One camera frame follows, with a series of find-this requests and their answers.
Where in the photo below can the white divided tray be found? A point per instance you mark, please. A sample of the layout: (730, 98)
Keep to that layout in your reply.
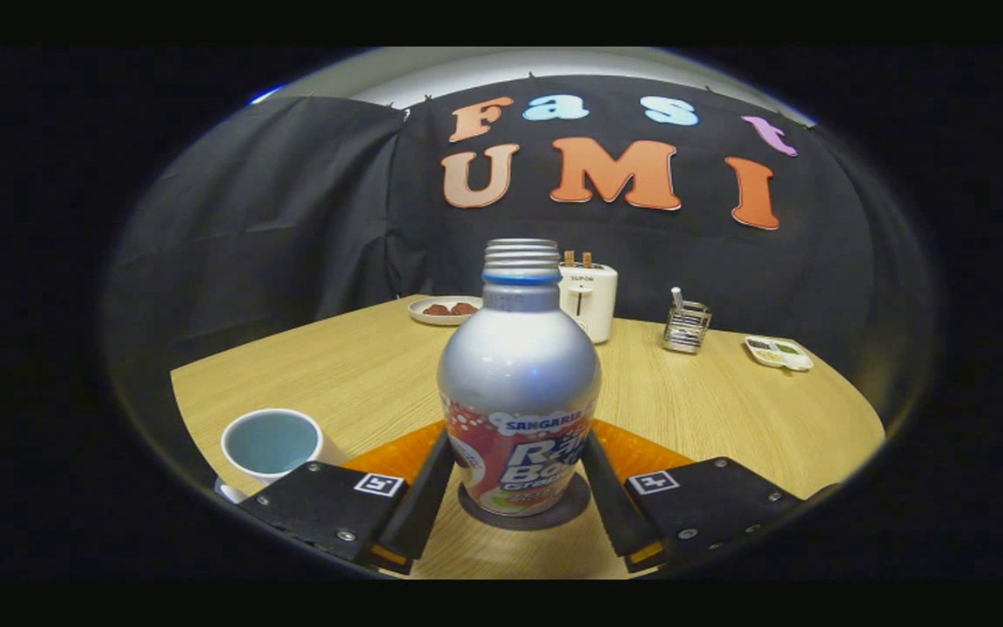
(778, 353)

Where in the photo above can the small round plate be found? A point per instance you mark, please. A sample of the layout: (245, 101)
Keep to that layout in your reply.
(432, 319)

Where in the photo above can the silver juice bottle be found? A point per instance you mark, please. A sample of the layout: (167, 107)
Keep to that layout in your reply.
(519, 374)

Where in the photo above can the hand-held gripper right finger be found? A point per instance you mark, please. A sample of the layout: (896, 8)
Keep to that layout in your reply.
(619, 514)

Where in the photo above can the wooden table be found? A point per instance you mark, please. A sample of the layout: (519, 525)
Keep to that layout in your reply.
(710, 409)

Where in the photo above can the white cup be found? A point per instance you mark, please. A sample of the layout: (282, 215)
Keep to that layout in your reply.
(271, 444)

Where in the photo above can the dark brown round coaster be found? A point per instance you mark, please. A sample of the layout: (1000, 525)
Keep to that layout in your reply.
(575, 505)

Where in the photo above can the white utensil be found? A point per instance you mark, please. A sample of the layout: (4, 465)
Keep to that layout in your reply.
(677, 298)

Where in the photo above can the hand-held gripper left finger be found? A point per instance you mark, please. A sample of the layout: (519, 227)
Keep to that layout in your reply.
(423, 514)

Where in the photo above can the white toaster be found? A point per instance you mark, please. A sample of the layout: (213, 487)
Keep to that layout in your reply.
(597, 300)

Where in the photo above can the red-brown food piece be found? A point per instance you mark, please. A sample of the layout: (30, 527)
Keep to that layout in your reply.
(437, 309)
(464, 308)

